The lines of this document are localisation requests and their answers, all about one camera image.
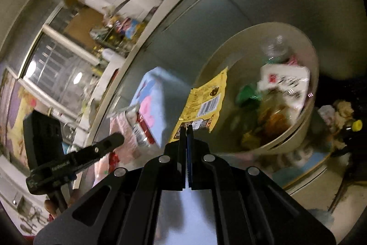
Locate beige round trash bin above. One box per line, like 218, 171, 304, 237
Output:
196, 22, 319, 155

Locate pink white crushed carton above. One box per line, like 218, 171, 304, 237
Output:
95, 104, 162, 181

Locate clear plastic bottle in bin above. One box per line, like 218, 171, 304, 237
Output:
261, 35, 290, 64

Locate large cooking oil bottle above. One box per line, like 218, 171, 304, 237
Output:
115, 17, 143, 40

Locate orange white snack wrapper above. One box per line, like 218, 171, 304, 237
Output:
258, 64, 310, 124

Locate barred kitchen window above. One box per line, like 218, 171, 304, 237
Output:
19, 24, 105, 120

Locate yellow snack wrapper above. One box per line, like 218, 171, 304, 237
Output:
169, 67, 228, 142

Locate blue cartoon pig tablecloth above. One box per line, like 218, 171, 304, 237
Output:
131, 67, 190, 148

